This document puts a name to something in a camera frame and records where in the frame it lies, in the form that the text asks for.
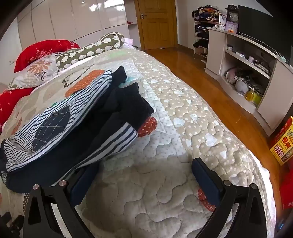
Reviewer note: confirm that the black television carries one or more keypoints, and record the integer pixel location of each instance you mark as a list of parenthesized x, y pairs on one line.
[(263, 25)]

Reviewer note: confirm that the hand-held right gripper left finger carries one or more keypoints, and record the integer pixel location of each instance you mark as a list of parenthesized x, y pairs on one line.
[(84, 183)]

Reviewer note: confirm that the wooden door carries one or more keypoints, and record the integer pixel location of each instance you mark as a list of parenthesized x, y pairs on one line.
[(158, 25)]

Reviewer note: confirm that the pink bed sheet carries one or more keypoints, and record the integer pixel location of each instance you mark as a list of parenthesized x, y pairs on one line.
[(128, 42)]

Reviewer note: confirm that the green dotted bolster pillow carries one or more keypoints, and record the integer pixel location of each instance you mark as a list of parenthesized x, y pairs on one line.
[(91, 49)]

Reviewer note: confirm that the white floral pillow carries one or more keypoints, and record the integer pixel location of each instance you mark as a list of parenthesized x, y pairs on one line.
[(39, 69)]

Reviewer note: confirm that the white bag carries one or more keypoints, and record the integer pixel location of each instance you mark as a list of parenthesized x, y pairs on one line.
[(241, 87)]

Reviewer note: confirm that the red patterned pillow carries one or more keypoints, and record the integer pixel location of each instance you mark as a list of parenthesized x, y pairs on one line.
[(41, 50), (10, 103)]

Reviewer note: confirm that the beige heart-print quilt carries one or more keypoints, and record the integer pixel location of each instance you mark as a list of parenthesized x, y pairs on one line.
[(160, 183)]

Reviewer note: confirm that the white television cabinet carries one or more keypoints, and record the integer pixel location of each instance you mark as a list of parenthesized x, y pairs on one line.
[(215, 55)]

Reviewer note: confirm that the dark ornate table clock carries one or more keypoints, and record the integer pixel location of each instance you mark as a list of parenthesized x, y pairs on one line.
[(233, 16)]

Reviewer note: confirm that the navy striped pants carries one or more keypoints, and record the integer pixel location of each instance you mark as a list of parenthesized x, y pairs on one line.
[(68, 158)]

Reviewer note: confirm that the white glossy wardrobe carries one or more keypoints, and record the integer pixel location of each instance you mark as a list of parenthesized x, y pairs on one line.
[(68, 18)]

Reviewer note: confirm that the white shoe rack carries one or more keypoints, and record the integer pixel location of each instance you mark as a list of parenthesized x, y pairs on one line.
[(198, 50)]

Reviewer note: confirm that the pink plush toy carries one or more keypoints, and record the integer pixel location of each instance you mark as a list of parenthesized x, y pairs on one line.
[(231, 75)]

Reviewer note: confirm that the purple picture card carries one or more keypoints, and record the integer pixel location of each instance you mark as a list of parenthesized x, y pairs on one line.
[(231, 27)]

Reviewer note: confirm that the pile of shoes and clothes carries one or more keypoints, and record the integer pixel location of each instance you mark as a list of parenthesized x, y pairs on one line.
[(206, 16)]

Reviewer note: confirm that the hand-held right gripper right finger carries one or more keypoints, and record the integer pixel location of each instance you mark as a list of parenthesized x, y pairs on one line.
[(207, 185)]

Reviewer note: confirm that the yellow jar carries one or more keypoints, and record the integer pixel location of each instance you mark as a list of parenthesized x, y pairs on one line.
[(250, 96)]

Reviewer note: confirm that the small white box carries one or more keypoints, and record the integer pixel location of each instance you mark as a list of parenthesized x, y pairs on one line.
[(240, 54)]

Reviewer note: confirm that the yellow printed box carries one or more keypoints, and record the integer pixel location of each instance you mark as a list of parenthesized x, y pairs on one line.
[(282, 144)]

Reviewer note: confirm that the small white jar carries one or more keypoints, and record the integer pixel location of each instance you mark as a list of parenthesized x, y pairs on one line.
[(229, 47)]

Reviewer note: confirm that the red box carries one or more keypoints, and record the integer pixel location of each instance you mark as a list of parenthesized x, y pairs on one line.
[(287, 190)]

